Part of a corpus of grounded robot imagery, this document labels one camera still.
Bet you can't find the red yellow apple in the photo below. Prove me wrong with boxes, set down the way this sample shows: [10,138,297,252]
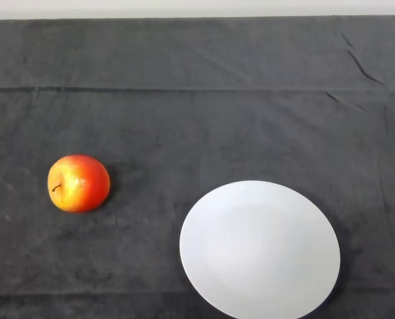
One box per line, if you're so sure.
[47,154,111,213]

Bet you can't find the white round plate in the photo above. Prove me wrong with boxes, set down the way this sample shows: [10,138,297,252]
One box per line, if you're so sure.
[179,180,341,319]

